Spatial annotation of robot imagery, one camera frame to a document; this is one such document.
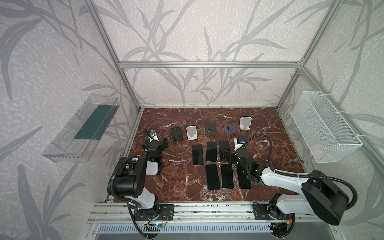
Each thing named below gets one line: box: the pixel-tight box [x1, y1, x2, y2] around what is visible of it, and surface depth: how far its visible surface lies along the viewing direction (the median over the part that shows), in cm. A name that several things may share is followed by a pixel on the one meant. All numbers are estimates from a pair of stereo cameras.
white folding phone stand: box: [239, 116, 252, 131], surface depth 107 cm
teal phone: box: [206, 141, 217, 162], surface depth 101 cm
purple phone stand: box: [224, 123, 237, 134], surface depth 108 cm
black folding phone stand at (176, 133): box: [171, 126, 183, 141], surface depth 102 cm
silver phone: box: [221, 163, 235, 190], surface depth 87 cm
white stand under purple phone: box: [186, 125, 198, 141], surface depth 103 cm
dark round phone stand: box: [239, 134, 248, 144], surface depth 107 cm
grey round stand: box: [206, 121, 217, 135], surface depth 110 cm
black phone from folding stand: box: [205, 164, 221, 190], surface depth 87 cm
